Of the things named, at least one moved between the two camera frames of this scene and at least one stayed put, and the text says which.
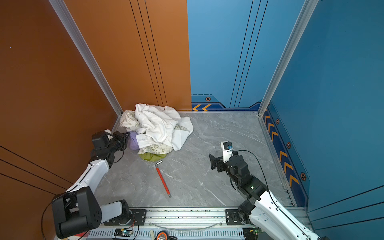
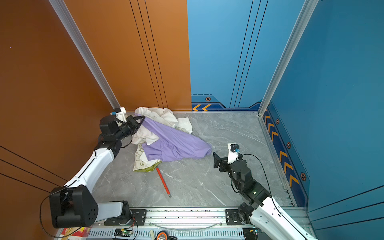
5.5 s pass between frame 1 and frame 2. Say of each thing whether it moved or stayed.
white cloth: stayed
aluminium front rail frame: stayed
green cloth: moved
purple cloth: moved
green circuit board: stayed
